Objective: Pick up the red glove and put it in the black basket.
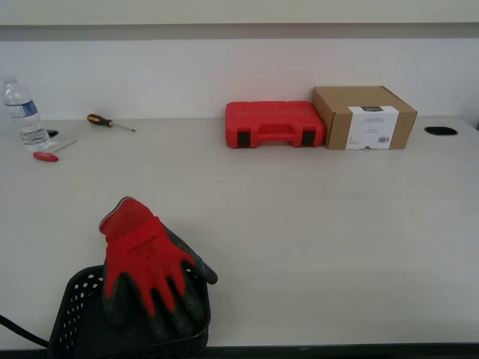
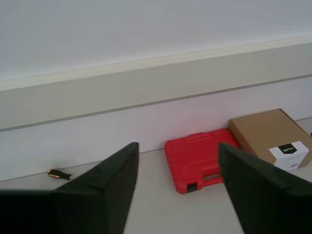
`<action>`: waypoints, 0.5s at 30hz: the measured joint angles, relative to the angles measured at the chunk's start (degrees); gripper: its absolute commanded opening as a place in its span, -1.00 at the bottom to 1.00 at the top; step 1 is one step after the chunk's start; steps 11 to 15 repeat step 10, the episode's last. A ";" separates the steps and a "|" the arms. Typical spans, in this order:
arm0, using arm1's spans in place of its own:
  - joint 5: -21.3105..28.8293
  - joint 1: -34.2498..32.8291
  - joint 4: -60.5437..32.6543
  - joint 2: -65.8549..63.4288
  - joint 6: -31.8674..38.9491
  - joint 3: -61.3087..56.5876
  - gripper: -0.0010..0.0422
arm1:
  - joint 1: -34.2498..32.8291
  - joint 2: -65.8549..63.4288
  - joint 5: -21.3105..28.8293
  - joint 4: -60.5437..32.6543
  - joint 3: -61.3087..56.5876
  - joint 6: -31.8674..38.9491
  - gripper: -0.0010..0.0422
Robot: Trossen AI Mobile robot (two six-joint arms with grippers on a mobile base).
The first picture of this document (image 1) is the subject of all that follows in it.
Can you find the red and black work glove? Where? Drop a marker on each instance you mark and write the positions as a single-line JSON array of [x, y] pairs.
[[146, 254]]

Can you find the black perforated plastic basket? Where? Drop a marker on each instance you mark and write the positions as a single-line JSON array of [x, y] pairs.
[[82, 321]]

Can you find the red plastic tool case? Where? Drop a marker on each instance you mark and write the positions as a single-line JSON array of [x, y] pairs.
[[269, 119]]

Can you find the brown cardboard box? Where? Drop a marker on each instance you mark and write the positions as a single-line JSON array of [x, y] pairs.
[[337, 119]]

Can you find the white label sleeve on box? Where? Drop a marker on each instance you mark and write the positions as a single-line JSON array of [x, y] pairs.
[[372, 129]]

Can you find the orange and black screwdriver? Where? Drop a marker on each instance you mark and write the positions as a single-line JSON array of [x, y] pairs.
[[99, 120]]

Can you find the clear plastic water bottle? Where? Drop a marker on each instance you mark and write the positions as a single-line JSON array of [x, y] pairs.
[[26, 116]]

